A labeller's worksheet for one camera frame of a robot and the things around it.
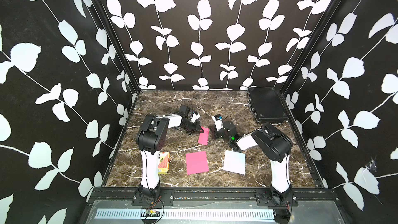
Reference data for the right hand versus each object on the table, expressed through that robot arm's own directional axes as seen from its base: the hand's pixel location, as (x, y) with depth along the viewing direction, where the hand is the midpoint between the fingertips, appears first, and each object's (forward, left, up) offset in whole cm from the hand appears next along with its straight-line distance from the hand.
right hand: (207, 125), depth 96 cm
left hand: (-2, +2, -2) cm, 3 cm away
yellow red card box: (-26, +23, 0) cm, 35 cm away
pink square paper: (-6, +2, -4) cm, 8 cm away
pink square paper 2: (-22, +6, -5) cm, 23 cm away
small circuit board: (-46, +26, -4) cm, 53 cm away
